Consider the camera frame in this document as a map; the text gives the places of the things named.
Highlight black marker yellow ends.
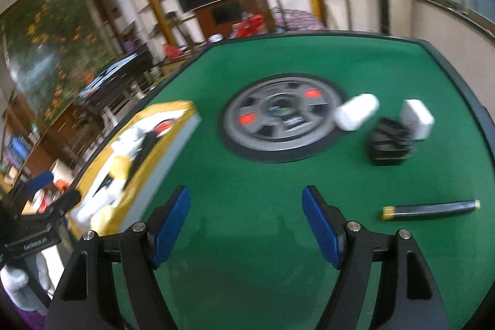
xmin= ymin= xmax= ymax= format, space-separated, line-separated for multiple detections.
xmin=381 ymin=199 xmax=482 ymax=221

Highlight black tape roll red core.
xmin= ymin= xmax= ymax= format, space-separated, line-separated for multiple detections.
xmin=149 ymin=118 xmax=175 ymax=139

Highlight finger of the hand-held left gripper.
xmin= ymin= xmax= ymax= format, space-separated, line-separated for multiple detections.
xmin=39 ymin=189 xmax=83 ymax=219

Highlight floral wall painting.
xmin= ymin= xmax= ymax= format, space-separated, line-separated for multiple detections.
xmin=0 ymin=0 xmax=114 ymax=124

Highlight white rounded case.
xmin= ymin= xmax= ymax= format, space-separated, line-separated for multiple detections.
xmin=334 ymin=93 xmax=379 ymax=132

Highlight black piano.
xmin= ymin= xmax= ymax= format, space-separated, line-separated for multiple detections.
xmin=76 ymin=51 xmax=153 ymax=108

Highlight red plastic bag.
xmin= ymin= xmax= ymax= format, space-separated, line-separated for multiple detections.
xmin=231 ymin=14 xmax=268 ymax=37

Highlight black binder clips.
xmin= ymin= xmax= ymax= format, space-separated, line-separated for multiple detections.
xmin=368 ymin=117 xmax=417 ymax=166

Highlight round grey table control panel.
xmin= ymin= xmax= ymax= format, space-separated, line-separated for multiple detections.
xmin=222 ymin=74 xmax=349 ymax=164

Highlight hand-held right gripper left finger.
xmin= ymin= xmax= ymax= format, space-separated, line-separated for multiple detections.
xmin=44 ymin=185 xmax=192 ymax=330

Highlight yellow storage box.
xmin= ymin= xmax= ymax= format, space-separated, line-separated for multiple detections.
xmin=67 ymin=100 xmax=201 ymax=235

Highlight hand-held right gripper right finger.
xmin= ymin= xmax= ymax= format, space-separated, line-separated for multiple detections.
xmin=302 ymin=185 xmax=452 ymax=330

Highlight white charger adapter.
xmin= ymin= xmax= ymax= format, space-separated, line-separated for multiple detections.
xmin=400 ymin=99 xmax=435 ymax=142

